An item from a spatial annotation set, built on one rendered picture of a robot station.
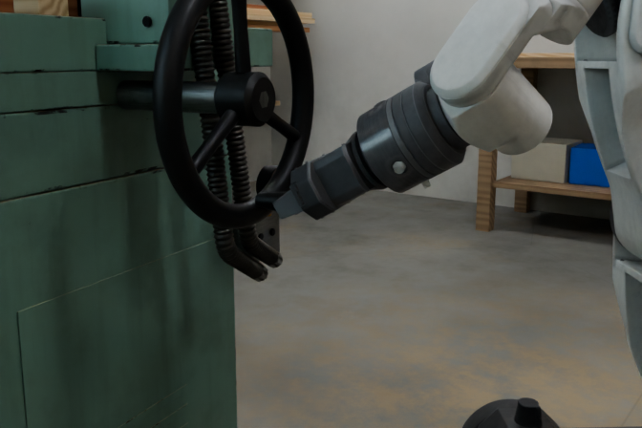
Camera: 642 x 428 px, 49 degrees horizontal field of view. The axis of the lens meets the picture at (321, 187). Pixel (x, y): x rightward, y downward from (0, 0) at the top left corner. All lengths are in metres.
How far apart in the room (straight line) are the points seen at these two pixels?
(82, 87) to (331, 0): 3.93
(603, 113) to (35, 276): 0.80
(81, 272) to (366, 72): 3.80
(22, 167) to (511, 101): 0.50
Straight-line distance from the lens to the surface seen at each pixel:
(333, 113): 4.71
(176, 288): 1.01
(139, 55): 0.82
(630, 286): 1.20
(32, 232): 0.82
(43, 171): 0.82
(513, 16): 0.63
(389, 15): 4.49
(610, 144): 1.13
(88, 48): 0.87
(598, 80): 1.12
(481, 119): 0.64
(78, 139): 0.85
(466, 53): 0.63
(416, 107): 0.65
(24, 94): 0.80
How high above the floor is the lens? 0.86
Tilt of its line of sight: 11 degrees down
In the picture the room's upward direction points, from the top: straight up
